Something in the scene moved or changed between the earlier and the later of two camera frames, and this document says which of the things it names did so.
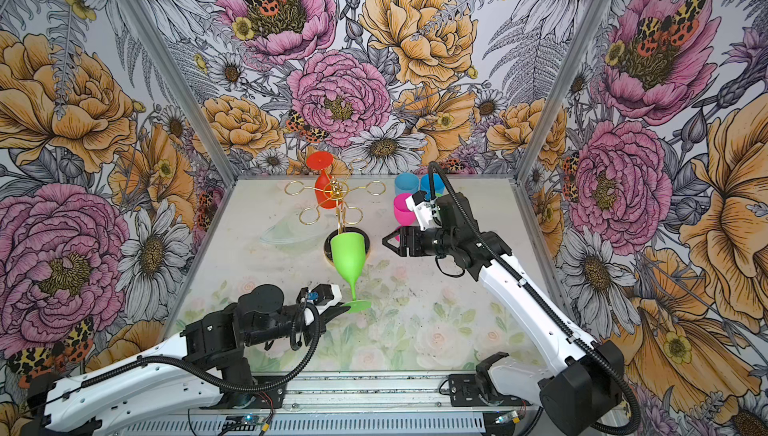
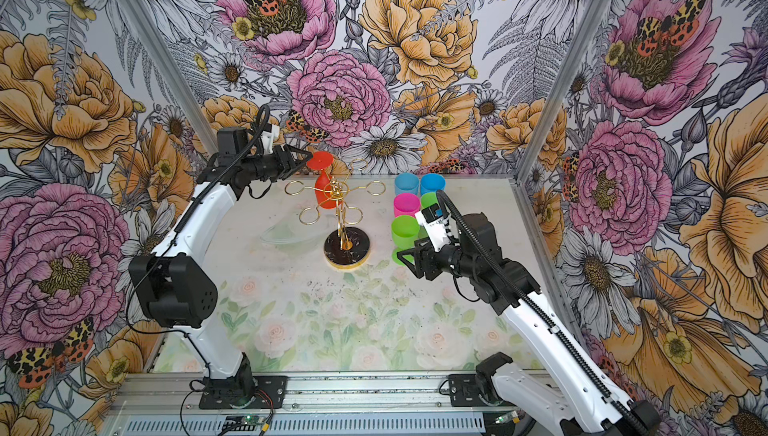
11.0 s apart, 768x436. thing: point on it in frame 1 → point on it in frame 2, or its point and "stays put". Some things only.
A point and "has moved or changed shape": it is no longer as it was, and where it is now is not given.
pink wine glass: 403,214 stays put
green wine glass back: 350,253 has moved or changed shape
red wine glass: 324,191 stays put
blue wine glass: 425,185 stays put
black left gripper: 318,326 → 287,163
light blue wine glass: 406,182 stays put
